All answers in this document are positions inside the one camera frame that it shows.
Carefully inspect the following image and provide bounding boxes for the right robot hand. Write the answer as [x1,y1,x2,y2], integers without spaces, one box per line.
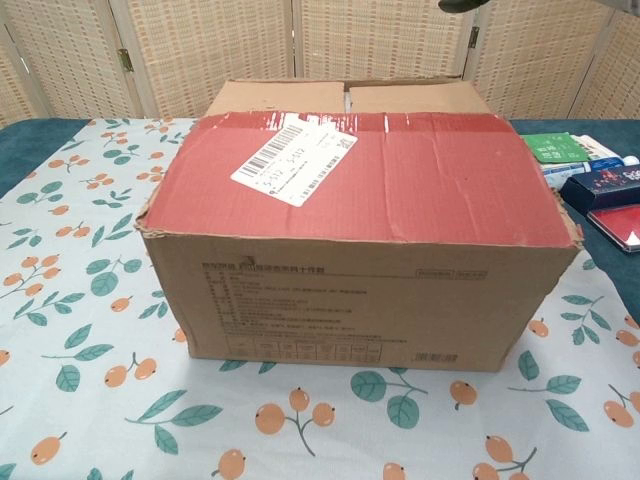
[437,0,489,13]

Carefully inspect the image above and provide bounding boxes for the brown cardboard box red lids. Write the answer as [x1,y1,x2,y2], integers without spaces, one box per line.
[135,74,584,362]

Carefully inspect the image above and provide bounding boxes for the blue white toothpaste box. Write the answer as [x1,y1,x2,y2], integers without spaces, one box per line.
[542,156,640,190]

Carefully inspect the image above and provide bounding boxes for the dark blue printed box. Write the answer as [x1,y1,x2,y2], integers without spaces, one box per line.
[562,167,640,211]

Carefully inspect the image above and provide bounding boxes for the green booklet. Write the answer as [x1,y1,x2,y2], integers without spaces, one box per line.
[519,130,589,166]

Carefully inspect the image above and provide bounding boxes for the white printed packet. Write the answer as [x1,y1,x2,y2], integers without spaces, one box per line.
[574,133,610,161]

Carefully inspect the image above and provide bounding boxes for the white shipping label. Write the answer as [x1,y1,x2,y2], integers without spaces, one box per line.
[228,124,359,207]

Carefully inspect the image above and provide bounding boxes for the woven folding screen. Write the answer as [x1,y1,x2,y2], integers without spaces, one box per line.
[0,0,640,129]

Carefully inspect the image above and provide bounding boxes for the red ink pad case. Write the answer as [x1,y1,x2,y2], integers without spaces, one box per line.
[585,202,640,254]

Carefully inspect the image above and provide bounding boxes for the floral print tablecloth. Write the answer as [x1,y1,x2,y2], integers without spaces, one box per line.
[0,115,640,480]

